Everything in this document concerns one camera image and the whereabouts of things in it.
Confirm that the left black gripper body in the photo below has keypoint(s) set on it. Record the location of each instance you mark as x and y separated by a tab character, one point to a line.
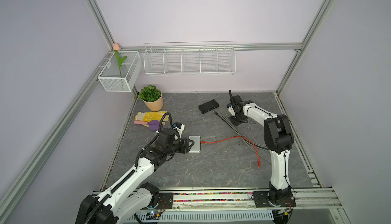
176	147

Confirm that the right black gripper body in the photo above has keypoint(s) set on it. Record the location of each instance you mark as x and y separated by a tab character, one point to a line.
235	120

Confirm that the white network switch box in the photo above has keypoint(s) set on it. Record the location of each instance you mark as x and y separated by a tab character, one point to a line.
197	146

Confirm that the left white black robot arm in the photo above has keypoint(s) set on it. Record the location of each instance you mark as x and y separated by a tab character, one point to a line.
131	193

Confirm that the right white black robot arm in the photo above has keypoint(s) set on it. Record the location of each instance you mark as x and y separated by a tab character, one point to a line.
278	139

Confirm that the purple pink trowel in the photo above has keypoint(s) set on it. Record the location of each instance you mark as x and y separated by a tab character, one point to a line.
153	125

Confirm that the yellow work glove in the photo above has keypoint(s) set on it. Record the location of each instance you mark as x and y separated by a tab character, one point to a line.
145	118

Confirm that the green plant in pot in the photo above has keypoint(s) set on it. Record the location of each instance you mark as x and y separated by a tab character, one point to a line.
152	98

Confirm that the pink artificial tulip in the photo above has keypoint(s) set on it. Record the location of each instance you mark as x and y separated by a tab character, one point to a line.
120	59

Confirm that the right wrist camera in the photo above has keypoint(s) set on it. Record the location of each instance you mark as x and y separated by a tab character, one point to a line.
231	109

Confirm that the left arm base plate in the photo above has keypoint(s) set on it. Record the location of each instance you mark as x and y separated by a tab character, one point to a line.
164	200

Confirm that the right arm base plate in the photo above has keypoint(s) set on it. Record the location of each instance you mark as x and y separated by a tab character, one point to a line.
273	199

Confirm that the long white wire basket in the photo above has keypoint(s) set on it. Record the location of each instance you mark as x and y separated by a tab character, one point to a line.
189	58

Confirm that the small white wire basket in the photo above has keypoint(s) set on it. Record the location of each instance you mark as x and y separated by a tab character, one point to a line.
110	78

